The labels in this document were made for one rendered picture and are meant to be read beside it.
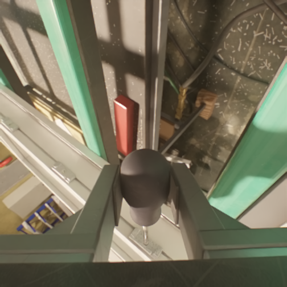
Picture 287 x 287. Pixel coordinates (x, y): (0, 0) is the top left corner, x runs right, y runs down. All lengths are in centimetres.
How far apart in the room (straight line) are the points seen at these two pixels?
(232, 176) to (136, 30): 44
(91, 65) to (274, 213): 24
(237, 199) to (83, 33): 22
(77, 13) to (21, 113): 35
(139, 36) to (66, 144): 31
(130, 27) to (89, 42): 32
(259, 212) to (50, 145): 37
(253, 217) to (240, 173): 8
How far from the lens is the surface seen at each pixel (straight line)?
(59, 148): 43
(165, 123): 112
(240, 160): 17
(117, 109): 70
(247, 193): 19
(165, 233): 33
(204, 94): 122
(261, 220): 24
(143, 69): 58
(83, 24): 24
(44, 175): 94
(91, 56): 26
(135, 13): 54
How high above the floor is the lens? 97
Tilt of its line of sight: 29 degrees down
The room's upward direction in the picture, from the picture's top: 135 degrees counter-clockwise
